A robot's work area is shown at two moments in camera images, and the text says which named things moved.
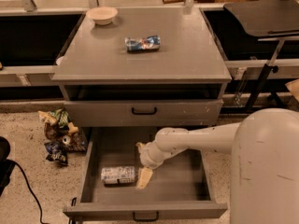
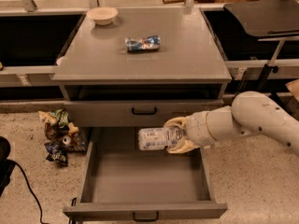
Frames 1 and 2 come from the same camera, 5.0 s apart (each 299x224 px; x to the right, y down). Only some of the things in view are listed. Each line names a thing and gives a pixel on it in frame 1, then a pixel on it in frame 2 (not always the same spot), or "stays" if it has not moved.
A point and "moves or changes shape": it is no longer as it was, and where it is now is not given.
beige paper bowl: x=102 y=15 stays
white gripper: x=148 y=158 to x=196 y=129
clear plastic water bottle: x=113 y=175 moves or changes shape
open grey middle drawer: x=178 y=188 stays
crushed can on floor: x=65 y=139 stays
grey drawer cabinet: x=181 y=84 stays
